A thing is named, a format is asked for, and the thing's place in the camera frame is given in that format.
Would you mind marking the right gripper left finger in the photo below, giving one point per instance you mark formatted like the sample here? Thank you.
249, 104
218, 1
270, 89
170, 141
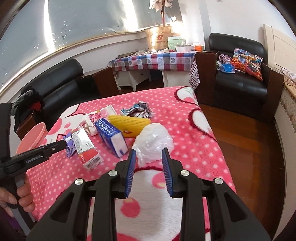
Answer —
67, 219

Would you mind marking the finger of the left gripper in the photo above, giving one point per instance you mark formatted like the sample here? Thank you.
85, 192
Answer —
50, 148

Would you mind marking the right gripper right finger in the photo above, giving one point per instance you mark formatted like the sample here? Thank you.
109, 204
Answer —
229, 217

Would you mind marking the red white medicine box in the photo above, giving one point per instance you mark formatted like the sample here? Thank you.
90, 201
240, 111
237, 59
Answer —
87, 152

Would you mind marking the white pink paper bag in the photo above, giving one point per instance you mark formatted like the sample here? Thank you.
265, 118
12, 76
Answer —
90, 119

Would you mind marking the blue tissue pack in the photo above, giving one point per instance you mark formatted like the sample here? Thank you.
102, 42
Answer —
112, 137

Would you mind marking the white plastic bag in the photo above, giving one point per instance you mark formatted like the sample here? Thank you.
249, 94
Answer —
150, 143

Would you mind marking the person's left hand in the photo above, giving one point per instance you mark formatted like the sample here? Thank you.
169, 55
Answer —
25, 198

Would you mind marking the pink plastic basin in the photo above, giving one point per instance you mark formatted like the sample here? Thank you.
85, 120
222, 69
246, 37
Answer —
32, 139

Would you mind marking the purple crumpled wrapper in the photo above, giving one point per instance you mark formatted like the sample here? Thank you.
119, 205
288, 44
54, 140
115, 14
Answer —
70, 146

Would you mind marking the dark wooden side cabinet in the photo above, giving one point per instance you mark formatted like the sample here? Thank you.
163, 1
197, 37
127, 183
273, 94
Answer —
27, 124

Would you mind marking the dark clothes pile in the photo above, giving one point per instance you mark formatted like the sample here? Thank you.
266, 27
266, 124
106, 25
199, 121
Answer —
24, 106

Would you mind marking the black leather sofa left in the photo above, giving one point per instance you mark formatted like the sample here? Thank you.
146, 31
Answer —
59, 88

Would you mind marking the yellow foam net right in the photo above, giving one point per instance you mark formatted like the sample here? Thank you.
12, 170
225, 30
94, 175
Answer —
130, 127

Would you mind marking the crumpled printed wrapper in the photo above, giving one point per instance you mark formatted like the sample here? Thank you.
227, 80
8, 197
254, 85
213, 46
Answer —
138, 110

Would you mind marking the pink polka dot blanket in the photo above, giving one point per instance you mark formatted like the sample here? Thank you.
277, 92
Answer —
149, 213

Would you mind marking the white table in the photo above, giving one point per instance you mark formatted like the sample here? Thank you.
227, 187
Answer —
137, 80

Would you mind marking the black leather armchair right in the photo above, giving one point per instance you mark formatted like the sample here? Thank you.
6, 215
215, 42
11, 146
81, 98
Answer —
238, 92

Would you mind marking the blue toy on armchair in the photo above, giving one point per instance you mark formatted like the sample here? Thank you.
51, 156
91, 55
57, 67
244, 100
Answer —
227, 68

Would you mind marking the colourful comic cushion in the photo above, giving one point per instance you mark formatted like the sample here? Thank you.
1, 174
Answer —
247, 62

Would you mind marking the brown paper shopping bag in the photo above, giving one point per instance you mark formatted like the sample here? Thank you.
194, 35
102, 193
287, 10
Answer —
157, 37

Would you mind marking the checkered cloth on armchair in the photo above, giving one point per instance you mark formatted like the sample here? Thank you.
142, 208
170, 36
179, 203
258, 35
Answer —
223, 59

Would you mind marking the plaid tablecloth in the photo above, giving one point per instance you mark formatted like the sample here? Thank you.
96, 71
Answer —
171, 61

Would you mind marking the green white box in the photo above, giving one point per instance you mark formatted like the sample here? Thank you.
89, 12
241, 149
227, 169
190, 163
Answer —
173, 41

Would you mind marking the white bowl on table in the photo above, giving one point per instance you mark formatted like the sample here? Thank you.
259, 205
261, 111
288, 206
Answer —
184, 48

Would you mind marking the orange box on table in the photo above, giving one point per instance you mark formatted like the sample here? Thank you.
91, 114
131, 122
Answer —
199, 48

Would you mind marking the white door panel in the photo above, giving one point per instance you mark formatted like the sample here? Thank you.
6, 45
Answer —
280, 49

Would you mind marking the wooden coat stand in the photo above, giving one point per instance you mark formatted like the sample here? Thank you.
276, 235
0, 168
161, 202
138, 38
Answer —
160, 5

